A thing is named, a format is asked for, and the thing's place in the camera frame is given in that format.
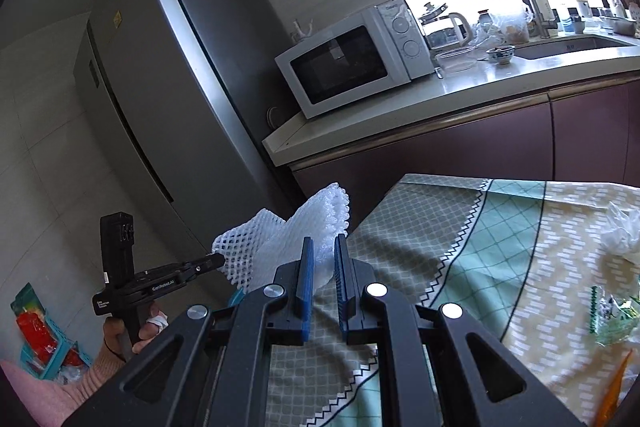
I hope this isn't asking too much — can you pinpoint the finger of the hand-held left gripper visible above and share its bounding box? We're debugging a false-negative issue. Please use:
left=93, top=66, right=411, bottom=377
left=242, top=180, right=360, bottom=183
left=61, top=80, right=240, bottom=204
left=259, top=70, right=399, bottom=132
left=184, top=254, right=227, bottom=277

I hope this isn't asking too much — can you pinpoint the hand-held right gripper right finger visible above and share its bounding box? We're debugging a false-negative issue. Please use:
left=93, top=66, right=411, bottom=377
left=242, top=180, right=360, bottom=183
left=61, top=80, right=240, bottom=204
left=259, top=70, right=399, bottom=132
left=334, top=234, right=586, bottom=427

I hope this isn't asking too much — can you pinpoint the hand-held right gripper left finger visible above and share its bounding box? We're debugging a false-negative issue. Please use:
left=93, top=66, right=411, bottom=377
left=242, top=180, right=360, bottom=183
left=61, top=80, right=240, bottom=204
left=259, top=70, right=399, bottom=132
left=62, top=237, right=321, bottom=427

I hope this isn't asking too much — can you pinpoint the white foam fruit net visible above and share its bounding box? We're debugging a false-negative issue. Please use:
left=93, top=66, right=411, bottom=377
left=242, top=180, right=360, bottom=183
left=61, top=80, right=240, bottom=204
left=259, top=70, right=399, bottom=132
left=211, top=181, right=351, bottom=294

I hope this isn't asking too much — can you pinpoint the person's left forearm pink sleeve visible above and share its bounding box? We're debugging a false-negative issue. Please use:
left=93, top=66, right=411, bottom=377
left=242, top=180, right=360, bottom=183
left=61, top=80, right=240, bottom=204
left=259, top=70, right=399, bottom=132
left=0, top=347, right=128, bottom=427

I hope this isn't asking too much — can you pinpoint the person's left hand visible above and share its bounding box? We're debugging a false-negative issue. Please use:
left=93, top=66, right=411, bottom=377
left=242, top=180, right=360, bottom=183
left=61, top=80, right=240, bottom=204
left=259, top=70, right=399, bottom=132
left=102, top=303, right=171, bottom=360

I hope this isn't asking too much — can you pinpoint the teal crate with red packets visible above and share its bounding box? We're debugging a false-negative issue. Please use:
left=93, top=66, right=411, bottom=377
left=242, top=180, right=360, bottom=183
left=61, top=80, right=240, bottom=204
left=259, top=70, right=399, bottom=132
left=10, top=282, right=94, bottom=381

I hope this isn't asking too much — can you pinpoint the green beige patterned tablecloth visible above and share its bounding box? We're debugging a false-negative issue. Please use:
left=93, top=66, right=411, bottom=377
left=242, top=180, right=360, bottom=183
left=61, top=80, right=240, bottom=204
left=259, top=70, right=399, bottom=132
left=265, top=174, right=640, bottom=427

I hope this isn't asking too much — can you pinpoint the kitchen counter with purple cabinets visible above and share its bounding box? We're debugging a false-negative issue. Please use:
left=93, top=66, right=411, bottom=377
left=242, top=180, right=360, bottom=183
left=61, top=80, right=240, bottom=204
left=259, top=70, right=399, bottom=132
left=262, top=34, right=640, bottom=228

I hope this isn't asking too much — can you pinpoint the grey refrigerator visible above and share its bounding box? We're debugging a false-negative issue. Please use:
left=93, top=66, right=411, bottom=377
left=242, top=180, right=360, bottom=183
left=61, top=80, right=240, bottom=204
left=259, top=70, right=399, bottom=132
left=72, top=0, right=321, bottom=308

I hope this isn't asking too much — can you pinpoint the white microwave oven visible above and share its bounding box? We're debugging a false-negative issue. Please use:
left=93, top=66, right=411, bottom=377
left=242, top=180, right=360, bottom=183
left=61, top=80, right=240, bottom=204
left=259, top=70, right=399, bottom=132
left=274, top=0, right=444, bottom=120

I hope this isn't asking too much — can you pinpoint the clear glass bowl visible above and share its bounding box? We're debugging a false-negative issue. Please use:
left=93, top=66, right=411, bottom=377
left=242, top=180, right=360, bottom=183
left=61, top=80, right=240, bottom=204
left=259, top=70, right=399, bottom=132
left=434, top=47, right=479, bottom=76

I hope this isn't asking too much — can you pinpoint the blue patterned ceramic bowl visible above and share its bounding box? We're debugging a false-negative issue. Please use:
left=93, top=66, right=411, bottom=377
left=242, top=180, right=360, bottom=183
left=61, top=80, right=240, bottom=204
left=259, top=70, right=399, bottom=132
left=486, top=46, right=516, bottom=66

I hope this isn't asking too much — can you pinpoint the green snack wrapper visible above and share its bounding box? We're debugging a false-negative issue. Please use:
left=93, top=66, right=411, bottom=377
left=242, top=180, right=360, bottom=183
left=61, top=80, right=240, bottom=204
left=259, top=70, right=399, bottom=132
left=589, top=284, right=640, bottom=349

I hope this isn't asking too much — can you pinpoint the crumpled white plastic bag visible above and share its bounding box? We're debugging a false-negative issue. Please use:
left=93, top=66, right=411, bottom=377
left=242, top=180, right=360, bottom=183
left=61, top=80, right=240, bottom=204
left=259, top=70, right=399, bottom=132
left=602, top=201, right=640, bottom=259

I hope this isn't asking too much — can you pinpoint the orange wrapper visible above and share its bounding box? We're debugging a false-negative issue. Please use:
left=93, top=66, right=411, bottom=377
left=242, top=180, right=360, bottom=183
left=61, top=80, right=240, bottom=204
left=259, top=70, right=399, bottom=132
left=596, top=349, right=634, bottom=427

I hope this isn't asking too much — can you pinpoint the clear plastic bag with food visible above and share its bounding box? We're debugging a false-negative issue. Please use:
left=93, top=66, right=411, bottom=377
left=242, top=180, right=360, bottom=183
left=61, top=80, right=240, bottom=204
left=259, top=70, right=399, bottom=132
left=472, top=13, right=532, bottom=48

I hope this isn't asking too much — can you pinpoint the steel kitchen sink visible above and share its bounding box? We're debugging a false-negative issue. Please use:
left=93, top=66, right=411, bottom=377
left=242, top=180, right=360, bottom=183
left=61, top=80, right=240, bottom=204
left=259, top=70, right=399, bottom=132
left=514, top=33, right=637, bottom=60

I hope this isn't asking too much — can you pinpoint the group of windowsill containers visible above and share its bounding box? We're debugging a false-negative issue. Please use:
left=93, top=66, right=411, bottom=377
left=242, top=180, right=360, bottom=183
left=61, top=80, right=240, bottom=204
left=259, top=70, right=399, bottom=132
left=552, top=0, right=640, bottom=36

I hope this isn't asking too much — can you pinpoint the glass kettle with white handle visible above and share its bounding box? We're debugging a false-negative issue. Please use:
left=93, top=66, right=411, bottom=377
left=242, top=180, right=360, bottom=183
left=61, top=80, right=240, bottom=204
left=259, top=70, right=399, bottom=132
left=419, top=1, right=476, bottom=51

